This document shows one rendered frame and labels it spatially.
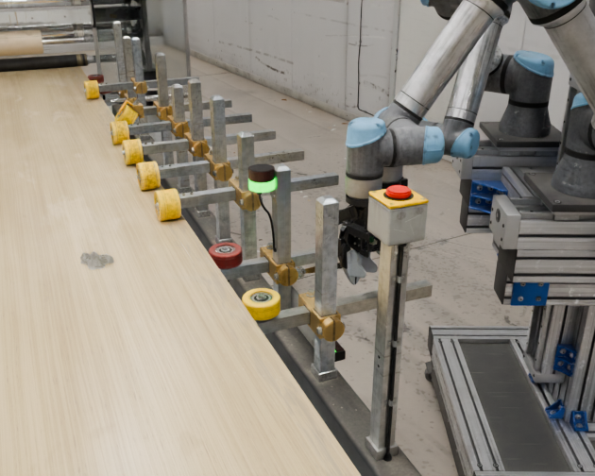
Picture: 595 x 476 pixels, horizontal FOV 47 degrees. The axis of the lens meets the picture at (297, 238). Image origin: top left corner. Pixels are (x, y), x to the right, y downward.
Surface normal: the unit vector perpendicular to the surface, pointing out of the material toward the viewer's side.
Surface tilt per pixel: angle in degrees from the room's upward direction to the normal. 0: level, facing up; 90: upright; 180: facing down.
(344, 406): 0
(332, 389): 0
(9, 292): 0
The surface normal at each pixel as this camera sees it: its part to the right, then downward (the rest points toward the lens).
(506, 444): 0.00, -0.91
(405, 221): 0.39, 0.39
